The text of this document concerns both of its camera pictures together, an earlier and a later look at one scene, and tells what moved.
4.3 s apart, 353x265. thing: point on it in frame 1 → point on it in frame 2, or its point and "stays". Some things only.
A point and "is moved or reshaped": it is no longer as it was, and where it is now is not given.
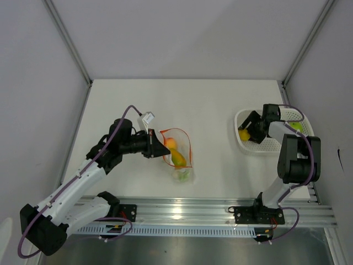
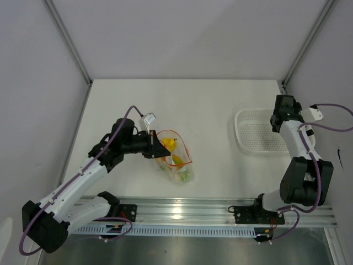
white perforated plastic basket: x=268 y=146 stays
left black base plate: x=128 y=211 stays
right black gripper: x=253 y=117 → x=297 y=107
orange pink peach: x=171 y=143 → x=159 y=160
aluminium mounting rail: x=214 y=211 stays
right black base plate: x=258 y=215 stays
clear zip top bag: x=180 y=157 is moved or reshaped
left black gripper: x=154 y=148 stays
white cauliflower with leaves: x=182 y=175 stays
